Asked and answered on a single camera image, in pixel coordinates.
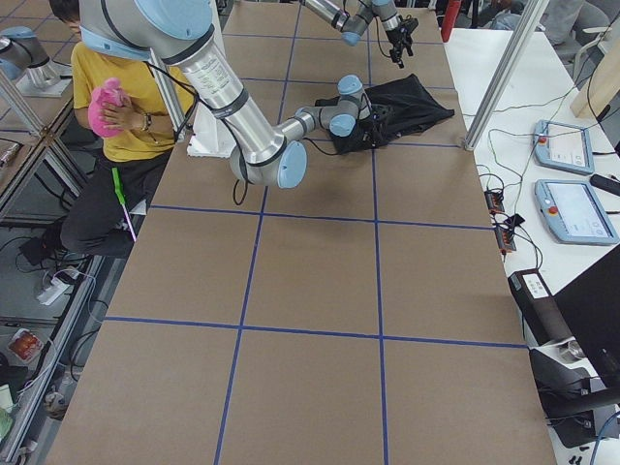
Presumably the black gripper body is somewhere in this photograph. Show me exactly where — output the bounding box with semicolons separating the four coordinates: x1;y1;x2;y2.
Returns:
357;106;391;145
386;16;419;56

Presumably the black printed t-shirt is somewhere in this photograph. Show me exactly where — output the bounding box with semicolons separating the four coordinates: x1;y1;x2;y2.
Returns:
315;74;455;154

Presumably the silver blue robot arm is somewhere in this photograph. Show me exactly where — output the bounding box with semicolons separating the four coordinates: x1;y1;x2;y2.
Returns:
79;1;372;189
299;0;419;69

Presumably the person's hand on plush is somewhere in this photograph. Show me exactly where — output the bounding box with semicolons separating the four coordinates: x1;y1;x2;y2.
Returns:
100;101;145;131

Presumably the orange circuit board upper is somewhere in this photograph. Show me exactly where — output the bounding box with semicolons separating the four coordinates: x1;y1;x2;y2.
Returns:
483;190;506;214

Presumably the orange circuit board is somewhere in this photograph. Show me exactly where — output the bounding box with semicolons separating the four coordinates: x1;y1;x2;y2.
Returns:
494;224;516;254
483;190;506;214

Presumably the orange circuit board lower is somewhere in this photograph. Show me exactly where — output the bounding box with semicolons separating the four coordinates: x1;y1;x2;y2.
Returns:
494;224;516;254

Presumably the upper teach pendant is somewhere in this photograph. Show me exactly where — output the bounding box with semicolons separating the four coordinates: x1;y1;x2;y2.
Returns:
533;120;595;175

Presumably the teach pendant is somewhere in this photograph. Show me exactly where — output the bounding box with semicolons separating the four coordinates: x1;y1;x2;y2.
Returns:
533;120;595;175
534;179;619;246

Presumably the lower teach pendant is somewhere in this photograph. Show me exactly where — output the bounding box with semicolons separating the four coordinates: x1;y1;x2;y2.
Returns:
534;179;619;246

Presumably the black device box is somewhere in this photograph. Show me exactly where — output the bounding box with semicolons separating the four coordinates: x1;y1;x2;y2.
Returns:
508;268;574;347

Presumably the person in yellow shirt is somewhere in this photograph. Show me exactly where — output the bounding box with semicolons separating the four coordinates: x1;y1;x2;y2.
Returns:
43;0;195;261

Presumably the green pink stick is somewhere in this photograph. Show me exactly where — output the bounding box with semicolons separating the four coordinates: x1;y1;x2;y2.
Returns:
111;167;137;242

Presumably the pink plush toy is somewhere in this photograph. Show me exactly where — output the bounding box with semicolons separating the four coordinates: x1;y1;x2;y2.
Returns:
86;77;132;140

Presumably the white power strip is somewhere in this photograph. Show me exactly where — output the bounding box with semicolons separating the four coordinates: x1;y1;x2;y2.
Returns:
37;268;78;306

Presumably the red food tray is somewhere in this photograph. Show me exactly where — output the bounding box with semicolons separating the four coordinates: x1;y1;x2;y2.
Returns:
8;328;44;363

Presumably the aluminium frame post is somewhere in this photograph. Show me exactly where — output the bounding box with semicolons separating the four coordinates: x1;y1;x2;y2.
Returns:
463;0;549;151

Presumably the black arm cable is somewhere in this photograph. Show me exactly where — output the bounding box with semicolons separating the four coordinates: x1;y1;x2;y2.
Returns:
144;47;340;207

